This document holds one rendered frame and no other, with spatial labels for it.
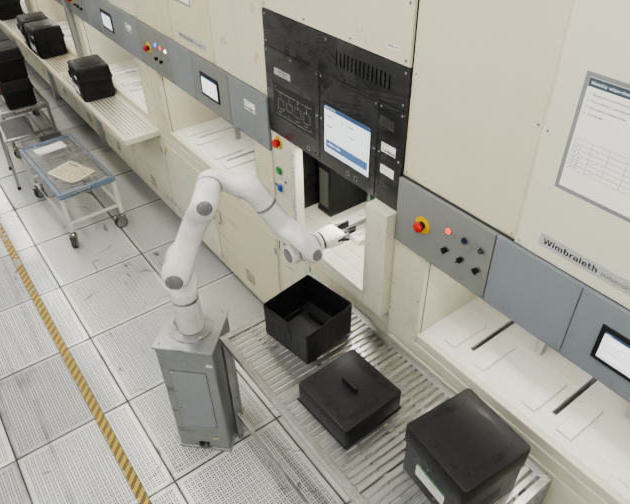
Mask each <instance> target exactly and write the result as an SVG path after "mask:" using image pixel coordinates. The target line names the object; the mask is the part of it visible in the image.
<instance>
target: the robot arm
mask: <svg viewBox="0 0 630 504"><path fill-rule="evenodd" d="M222 192H226V193H229V194H231V195H233V196H235V197H237V198H239V199H244V200H246V201H247V202H248V203H249V204H250V206H251V207H252V208H253V209H254V210H255V211H256V213H257V214H258V215H259V216H260V217H261V218H262V220H263V221H264V222H265V223H266V224H267V225H268V226H269V228H270V229H271V230H272V231H273V232H275V233H276V234H277V235H279V236H280V237H282V238H284V239H285V240H286V241H288V242H289V243H290V244H288V245H286V246H284V248H283V254H284V257H285V259H286V260H287V262H288V263H289V264H291V265H294V264H296V263H298V262H301V261H308V262H310V263H317V262H319V261H321V259H322V257H323V250H324V249H329V248H333V247H336V246H338V245H340V244H343V243H344V242H345V241H349V240H350V237H349V234H351V233H353V232H355V231H356V226H355V225H354V226H352V227H349V228H348V230H345V231H342V229H344V228H346V227H348V226H349V220H347V221H345V222H342V223H338V224H332V223H328V225H326V226H324V227H323V228H321V229H319V230H318V231H316V232H314V233H312V234H310V233H309V232H308V231H307V230H306V229H305V228H304V227H303V226H302V225H300V224H299V223H298V222H296V221H295V220H293V219H292V218H291V217H290V216H289V215H288V214H287V213H286V212H285V210H284V209H283V208H282V206H281V205H280V204H279V203H278V201H277V200H276V199H275V198H274V196H273V195H272V194H271V193H270V191H269V190H268V189H267V188H266V187H265V185H264V184H263V183H262V182H261V181H260V179H259V178H258V177H256V176H255V175H252V174H249V173H228V172H225V171H222V170H220V169H215V168H213V169H207V170H205V171H203V172H201V173H200V174H199V175H198V177H197V180H196V183H195V187H194V192H193V196H192V199H191V202H190V205H189V207H188V210H187V211H186V213H185V215H184V217H183V219H182V222H181V225H180V227H179V230H178V233H177V236H176V239H175V241H174V243H173V244H172V245H170V247H169V248H168V250H167V252H166V255H165V259H164V263H163V267H162V271H161V280H162V282H163V284H164V285H165V286H166V287H167V288H169V294H170V299H171V303H172V307H173V311H174V315H175V318H174V319H173V322H172V323H171V326H170V333H171V336H172V337H173V338H174V339H175V340H177V341H179V342H182V343H193V342H197V341H200V340H202V339H203V338H205V337H206V336H207V335H208V334H209V333H210V332H211V330H212V320H211V318H210V317H209V316H208V315H207V314H205V313H203V312H202V309H201V304H200V298H199V293H198V288H197V264H196V257H197V254H198V251H199V247H200V245H201V242H202V239H203V237H204V235H205V232H206V230H207V227H208V225H209V224H210V222H211V221H212V220H213V218H214V217H215V214H216V212H217V209H218V206H219V201H220V195H221V193H222ZM340 229H341V230H340ZM345 233H346V234H345Z"/></svg>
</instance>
